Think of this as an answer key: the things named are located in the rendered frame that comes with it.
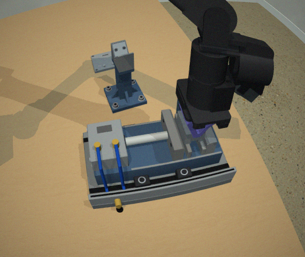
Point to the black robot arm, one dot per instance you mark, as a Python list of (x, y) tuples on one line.
[(251, 63)]

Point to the grey flat bar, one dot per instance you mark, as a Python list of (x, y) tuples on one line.
[(187, 147), (202, 147)]

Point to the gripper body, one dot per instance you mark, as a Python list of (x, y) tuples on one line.
[(195, 98)]

